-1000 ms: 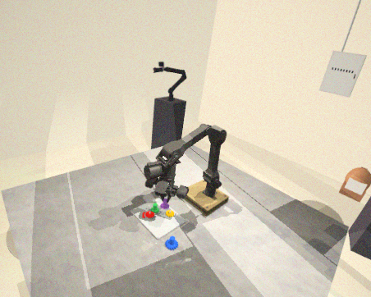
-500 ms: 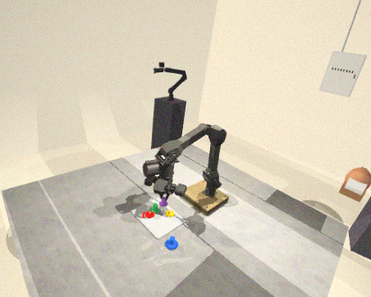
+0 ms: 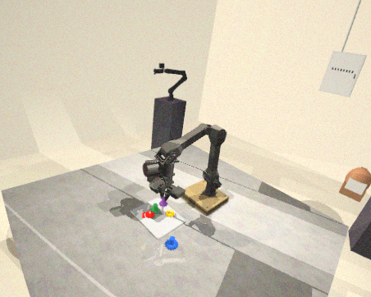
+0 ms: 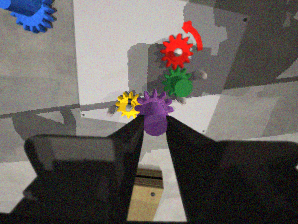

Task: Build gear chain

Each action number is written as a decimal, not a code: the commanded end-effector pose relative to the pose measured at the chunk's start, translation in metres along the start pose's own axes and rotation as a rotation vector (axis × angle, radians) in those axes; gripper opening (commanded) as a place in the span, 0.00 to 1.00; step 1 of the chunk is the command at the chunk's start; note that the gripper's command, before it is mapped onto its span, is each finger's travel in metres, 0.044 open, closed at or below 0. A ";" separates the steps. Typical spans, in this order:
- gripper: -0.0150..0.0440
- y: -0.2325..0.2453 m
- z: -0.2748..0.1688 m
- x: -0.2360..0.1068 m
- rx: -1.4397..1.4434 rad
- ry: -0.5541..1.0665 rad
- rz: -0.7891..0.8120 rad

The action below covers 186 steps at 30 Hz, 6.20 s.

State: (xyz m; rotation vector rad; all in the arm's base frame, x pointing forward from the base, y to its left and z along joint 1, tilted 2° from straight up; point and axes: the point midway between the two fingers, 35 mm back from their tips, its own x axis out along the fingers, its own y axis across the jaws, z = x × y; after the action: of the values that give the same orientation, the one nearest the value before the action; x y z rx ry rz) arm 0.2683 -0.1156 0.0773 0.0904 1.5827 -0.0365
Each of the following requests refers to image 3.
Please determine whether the red gear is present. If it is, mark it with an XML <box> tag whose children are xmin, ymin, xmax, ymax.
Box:
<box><xmin>146</xmin><ymin>211</ymin><xmax>154</xmax><ymax>218</ymax></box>

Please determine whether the green gear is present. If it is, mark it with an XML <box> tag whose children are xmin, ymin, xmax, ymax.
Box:
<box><xmin>150</xmin><ymin>203</ymin><xmax>159</xmax><ymax>213</ymax></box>

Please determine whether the blue gear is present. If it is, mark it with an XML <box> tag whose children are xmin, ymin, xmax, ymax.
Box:
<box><xmin>165</xmin><ymin>236</ymin><xmax>178</xmax><ymax>250</ymax></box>

